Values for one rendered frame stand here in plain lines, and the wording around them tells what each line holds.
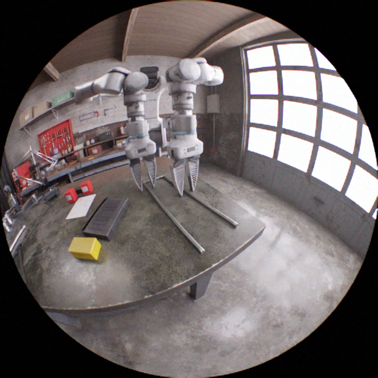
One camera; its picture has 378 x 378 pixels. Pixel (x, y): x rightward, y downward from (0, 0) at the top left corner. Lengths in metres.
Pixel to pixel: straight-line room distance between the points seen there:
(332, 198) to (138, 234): 2.27
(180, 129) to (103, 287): 0.40
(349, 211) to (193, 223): 2.27
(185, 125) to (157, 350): 1.31
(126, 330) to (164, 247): 1.05
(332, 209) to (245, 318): 1.86
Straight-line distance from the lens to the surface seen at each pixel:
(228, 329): 1.15
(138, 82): 0.41
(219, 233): 0.30
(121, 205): 0.40
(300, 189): 2.27
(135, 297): 0.25
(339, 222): 2.41
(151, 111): 0.94
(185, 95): 0.34
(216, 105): 2.94
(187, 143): 0.33
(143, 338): 1.20
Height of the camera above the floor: 1.11
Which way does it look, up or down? 31 degrees down
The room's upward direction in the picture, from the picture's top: 2 degrees counter-clockwise
